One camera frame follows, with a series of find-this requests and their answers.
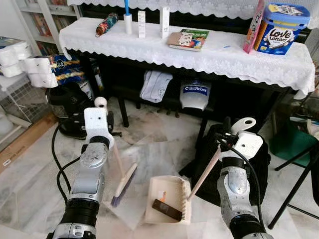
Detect small white box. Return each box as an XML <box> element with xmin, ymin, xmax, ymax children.
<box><xmin>138</xmin><ymin>10</ymin><xmax>147</xmax><ymax>39</ymax></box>

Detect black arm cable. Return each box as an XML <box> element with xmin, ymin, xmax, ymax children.
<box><xmin>51</xmin><ymin>124</ymin><xmax>85</xmax><ymax>200</ymax></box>
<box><xmin>227</xmin><ymin>144</ymin><xmax>265</xmax><ymax>225</ymax></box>

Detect brown white pouch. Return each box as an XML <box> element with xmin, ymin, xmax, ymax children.
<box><xmin>168</xmin><ymin>32</ymin><xmax>194</xmax><ymax>49</ymax></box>

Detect white hanging cloth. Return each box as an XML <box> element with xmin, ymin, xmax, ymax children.
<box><xmin>140</xmin><ymin>70</ymin><xmax>173</xmax><ymax>104</ymax></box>

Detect white bottle blue stick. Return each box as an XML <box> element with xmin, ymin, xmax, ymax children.
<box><xmin>123</xmin><ymin>0</ymin><xmax>133</xmax><ymax>35</ymax></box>

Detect white BitRobot bag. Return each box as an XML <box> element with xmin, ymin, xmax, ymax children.
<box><xmin>178</xmin><ymin>79</ymin><xmax>212</xmax><ymax>111</ymax></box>

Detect beige long-handled dustpan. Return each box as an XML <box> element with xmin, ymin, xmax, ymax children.
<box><xmin>144</xmin><ymin>117</ymin><xmax>257</xmax><ymax>226</ymax></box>

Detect tall white box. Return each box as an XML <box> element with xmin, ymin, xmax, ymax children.
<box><xmin>160</xmin><ymin>6</ymin><xmax>170</xmax><ymax>39</ymax></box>

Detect pink tall box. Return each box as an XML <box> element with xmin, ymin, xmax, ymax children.
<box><xmin>243</xmin><ymin>0</ymin><xmax>266</xmax><ymax>54</ymax></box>

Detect dark brown bar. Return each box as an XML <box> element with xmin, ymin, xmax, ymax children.
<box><xmin>152</xmin><ymin>198</ymin><xmax>183</xmax><ymax>221</ymax></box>

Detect black backpack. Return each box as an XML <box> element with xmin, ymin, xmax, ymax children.
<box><xmin>192</xmin><ymin>123</ymin><xmax>272</xmax><ymax>207</ymax></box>

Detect long wooden plank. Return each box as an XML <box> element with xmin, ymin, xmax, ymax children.
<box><xmin>0</xmin><ymin>114</ymin><xmax>56</xmax><ymax>173</ymax></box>

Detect green cover book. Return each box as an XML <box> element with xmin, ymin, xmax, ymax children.
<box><xmin>167</xmin><ymin>28</ymin><xmax>210</xmax><ymax>52</ymax></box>

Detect white bookshelf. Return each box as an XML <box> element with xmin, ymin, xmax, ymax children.
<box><xmin>14</xmin><ymin>0</ymin><xmax>70</xmax><ymax>56</ymax></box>

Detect beige hand broom purple bristles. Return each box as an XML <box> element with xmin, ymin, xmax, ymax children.
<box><xmin>95</xmin><ymin>97</ymin><xmax>139</xmax><ymax>209</ymax></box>

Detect white toilet roll pack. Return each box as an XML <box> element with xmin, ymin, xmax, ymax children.
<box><xmin>0</xmin><ymin>37</ymin><xmax>33</xmax><ymax>79</ymax></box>
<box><xmin>22</xmin><ymin>56</ymin><xmax>59</xmax><ymax>89</ymax></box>

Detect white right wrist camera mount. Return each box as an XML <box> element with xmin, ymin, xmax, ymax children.
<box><xmin>232</xmin><ymin>130</ymin><xmax>264</xmax><ymax>161</ymax></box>

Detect white lace tablecloth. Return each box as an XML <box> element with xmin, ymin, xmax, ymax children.
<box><xmin>59</xmin><ymin>17</ymin><xmax>316</xmax><ymax>95</ymax></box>
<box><xmin>67</xmin><ymin>0</ymin><xmax>319</xmax><ymax>20</ymax></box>

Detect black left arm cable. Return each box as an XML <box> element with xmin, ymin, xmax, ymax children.
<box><xmin>51</xmin><ymin>124</ymin><xmax>85</xmax><ymax>200</ymax></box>

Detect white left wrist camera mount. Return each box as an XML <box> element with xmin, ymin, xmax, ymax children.
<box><xmin>83</xmin><ymin>107</ymin><xmax>114</xmax><ymax>145</ymax></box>

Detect white wire rack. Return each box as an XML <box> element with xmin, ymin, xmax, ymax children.
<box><xmin>0</xmin><ymin>75</ymin><xmax>53</xmax><ymax>150</ymax></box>

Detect blue printed carton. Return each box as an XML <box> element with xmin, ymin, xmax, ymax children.
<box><xmin>49</xmin><ymin>54</ymin><xmax>104</xmax><ymax>93</ymax></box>

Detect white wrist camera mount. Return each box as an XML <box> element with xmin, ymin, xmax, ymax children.
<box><xmin>232</xmin><ymin>130</ymin><xmax>264</xmax><ymax>161</ymax></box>
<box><xmin>83</xmin><ymin>107</ymin><xmax>114</xmax><ymax>145</ymax></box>

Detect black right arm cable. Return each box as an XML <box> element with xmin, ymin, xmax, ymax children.
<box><xmin>227</xmin><ymin>144</ymin><xmax>265</xmax><ymax>225</ymax></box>

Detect black folding chair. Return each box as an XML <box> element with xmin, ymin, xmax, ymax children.
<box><xmin>267</xmin><ymin>117</ymin><xmax>319</xmax><ymax>231</ymax></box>

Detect green bag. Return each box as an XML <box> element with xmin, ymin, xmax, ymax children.
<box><xmin>269</xmin><ymin>122</ymin><xmax>314</xmax><ymax>167</ymax></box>

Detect patterned folded umbrella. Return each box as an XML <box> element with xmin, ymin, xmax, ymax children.
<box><xmin>96</xmin><ymin>12</ymin><xmax>119</xmax><ymax>38</ymax></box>

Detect blue Love Letters tub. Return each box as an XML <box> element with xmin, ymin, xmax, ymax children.
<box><xmin>255</xmin><ymin>2</ymin><xmax>311</xmax><ymax>55</ymax></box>

